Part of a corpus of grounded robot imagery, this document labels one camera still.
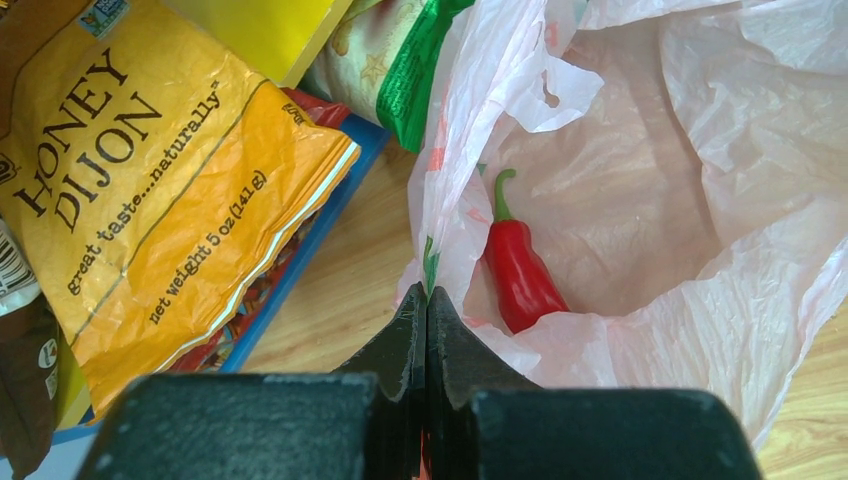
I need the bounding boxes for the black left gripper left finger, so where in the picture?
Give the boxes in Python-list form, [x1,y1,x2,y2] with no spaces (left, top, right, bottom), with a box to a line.
[78,284,427,479]

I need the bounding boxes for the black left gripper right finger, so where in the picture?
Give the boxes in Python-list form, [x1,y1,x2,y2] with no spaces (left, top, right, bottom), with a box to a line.
[426,288,761,479]

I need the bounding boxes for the green white snack bag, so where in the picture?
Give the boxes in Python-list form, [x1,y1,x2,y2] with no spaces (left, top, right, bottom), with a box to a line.
[300,0,473,152]

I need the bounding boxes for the honey dijon chips bag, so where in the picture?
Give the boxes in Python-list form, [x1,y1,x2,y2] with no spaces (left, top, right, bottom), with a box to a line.
[0,0,362,420]

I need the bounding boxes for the blue pink snack shelf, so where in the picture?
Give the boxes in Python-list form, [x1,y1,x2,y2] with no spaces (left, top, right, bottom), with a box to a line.
[0,0,393,480]

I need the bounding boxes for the red chili pepper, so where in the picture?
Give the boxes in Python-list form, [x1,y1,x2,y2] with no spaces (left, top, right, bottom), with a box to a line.
[484,169,570,334]

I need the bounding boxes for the brown snack bag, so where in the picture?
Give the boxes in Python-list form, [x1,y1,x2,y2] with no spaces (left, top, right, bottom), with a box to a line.
[1,225,58,479]

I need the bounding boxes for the pink plastic grocery bag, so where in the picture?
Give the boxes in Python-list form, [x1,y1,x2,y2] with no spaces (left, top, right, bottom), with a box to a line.
[399,1,847,447]

